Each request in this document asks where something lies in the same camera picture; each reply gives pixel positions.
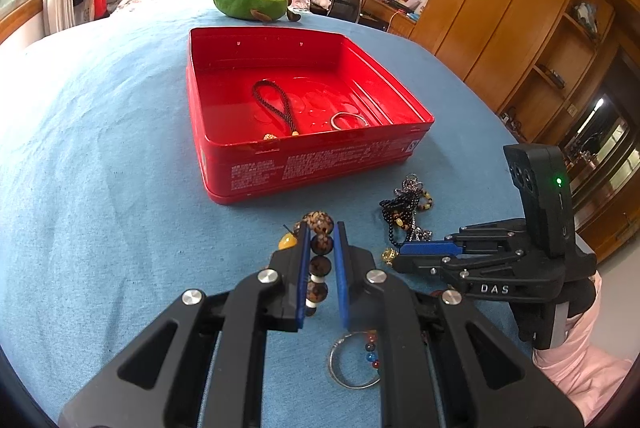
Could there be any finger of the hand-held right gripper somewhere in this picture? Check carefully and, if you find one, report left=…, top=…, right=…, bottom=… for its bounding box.
left=391, top=253, right=523, bottom=283
left=398, top=218, right=528, bottom=260

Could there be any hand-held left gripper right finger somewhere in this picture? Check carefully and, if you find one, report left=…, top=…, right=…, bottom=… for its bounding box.
left=336, top=221, right=586, bottom=428

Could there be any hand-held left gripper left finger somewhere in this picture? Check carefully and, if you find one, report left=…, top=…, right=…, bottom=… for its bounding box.
left=59, top=222, right=312, bottom=428

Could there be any brown large bead bracelet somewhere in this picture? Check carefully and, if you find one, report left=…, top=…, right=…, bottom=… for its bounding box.
left=277, top=209, right=335, bottom=318

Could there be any black bead necklace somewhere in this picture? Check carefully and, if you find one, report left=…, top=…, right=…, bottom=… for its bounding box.
left=379, top=189, right=427, bottom=260

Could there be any silver chain with pendant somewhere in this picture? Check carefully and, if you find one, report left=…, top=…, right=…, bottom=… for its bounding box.
left=397, top=174, right=435, bottom=243

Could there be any silver bangle with coloured beads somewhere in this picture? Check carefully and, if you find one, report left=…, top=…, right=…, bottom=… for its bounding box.
left=327, top=329, right=385, bottom=391

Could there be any red tin box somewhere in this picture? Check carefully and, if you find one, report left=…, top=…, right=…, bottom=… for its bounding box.
left=185, top=26, right=435, bottom=206

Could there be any person's right hand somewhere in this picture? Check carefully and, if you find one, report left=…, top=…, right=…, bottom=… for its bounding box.
left=564, top=273, right=602, bottom=326

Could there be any wooden wardrobe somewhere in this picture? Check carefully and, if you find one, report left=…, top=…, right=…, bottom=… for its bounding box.
left=387, top=0, right=640, bottom=266

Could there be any wooden desk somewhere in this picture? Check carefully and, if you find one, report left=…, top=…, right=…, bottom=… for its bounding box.
left=359, top=0, right=427, bottom=40

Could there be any black cord lanyard gold charm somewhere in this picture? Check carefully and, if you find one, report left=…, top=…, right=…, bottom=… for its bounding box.
left=251, top=79, right=302, bottom=142

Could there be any silver bracelet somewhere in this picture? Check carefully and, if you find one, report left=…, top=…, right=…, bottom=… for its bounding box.
left=329, top=110, right=371, bottom=132

